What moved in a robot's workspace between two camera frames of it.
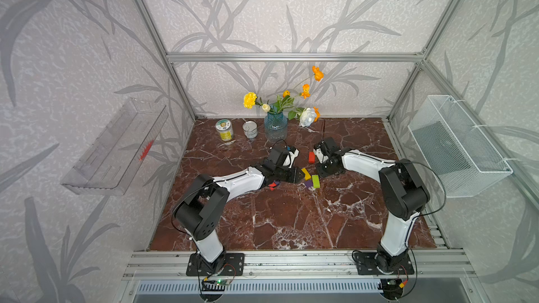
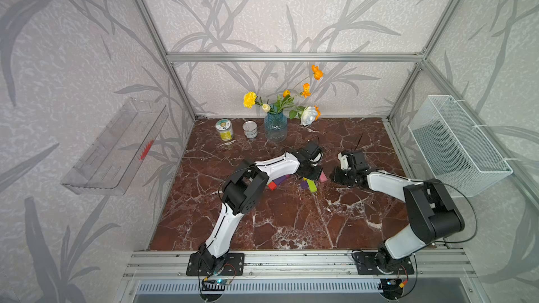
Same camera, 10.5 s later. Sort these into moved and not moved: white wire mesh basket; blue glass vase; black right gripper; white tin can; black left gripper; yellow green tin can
Moved: black left gripper; black right gripper
Not moved: white wire mesh basket; white tin can; blue glass vase; yellow green tin can
